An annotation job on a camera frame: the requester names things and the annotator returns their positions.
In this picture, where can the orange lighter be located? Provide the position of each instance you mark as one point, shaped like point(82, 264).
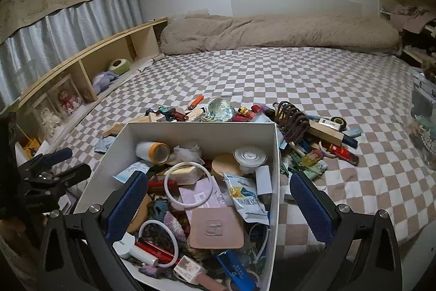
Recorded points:
point(197, 102)

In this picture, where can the white tube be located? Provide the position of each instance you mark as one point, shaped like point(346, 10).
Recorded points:
point(136, 251)

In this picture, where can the small wooden block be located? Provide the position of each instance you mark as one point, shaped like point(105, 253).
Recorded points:
point(112, 130)

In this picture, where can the grey curtain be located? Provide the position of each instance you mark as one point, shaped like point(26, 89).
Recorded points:
point(68, 28)

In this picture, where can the beige duvet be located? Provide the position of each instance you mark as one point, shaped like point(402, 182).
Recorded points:
point(272, 32)

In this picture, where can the pink clothes pile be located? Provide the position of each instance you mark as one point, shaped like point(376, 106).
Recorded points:
point(408, 16)

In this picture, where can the wooden bedside shelf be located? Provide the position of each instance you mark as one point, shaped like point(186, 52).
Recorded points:
point(85, 54)

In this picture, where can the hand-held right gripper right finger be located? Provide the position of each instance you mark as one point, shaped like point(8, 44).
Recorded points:
point(311, 205)

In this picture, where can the pink card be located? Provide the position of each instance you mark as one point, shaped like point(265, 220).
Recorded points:
point(197, 197)

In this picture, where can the light blue sachet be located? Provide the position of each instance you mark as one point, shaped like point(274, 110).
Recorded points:
point(105, 144)

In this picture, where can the red black box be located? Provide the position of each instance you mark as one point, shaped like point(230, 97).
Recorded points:
point(344, 154)

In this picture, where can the small yellow box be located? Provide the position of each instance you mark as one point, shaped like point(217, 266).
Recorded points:
point(31, 147)

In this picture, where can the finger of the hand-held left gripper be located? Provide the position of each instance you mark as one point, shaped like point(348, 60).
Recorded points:
point(73, 175)
point(58, 155)

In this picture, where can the red tube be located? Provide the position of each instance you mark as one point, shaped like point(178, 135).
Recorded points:
point(156, 251)

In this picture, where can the clear glass ball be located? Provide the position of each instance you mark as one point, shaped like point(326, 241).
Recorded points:
point(219, 109)

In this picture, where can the clear plastic storage bin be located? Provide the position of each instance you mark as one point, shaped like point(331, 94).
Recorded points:
point(424, 127)

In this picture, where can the white crumpled plastic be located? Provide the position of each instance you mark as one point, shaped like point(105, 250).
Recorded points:
point(187, 153)

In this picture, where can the white plush display case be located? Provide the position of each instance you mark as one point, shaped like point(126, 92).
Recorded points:
point(47, 120)

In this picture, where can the grey wall panel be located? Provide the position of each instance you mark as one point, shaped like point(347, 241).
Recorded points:
point(296, 4)

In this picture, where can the pink white small box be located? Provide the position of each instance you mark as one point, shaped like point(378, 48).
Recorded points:
point(189, 269)

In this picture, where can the beige square pad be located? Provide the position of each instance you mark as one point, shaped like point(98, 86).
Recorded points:
point(214, 228)

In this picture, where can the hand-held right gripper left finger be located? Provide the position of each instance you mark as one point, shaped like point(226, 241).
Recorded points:
point(127, 200)

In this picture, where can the white storage box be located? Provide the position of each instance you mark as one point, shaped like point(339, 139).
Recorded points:
point(269, 154)

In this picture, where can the dark blue packet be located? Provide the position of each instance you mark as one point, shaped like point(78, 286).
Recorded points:
point(236, 272)

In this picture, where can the checkered bedsheet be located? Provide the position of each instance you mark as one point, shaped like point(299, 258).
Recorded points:
point(272, 79)

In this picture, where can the white roll orange end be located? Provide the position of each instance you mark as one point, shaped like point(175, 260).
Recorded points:
point(150, 152)

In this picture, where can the white bed frame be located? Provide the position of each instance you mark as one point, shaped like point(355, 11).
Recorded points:
point(419, 263)

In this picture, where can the blue white foil packet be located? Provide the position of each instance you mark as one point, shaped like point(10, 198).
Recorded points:
point(131, 173)
point(245, 199)

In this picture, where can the clear plastic cup lid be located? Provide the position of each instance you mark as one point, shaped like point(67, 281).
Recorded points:
point(250, 158)

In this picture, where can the black round tape measure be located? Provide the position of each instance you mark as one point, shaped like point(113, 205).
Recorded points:
point(337, 122)

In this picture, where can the beige soap box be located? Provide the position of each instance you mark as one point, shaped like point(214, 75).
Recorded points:
point(185, 175)

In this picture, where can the teal crochet piece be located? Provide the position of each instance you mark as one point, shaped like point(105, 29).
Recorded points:
point(163, 214)

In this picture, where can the round wooden coaster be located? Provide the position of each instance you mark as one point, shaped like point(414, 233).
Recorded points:
point(223, 168)

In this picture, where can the purple plush toy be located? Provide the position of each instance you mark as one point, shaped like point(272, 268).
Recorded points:
point(104, 81)

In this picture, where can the doll display case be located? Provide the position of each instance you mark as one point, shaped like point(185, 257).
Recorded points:
point(68, 100)

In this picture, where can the green avocado plush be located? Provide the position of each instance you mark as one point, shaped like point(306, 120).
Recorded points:
point(119, 66)

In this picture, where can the green packet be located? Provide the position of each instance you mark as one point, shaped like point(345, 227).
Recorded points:
point(311, 168)

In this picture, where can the small white carton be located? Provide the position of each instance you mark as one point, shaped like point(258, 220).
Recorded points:
point(264, 180)

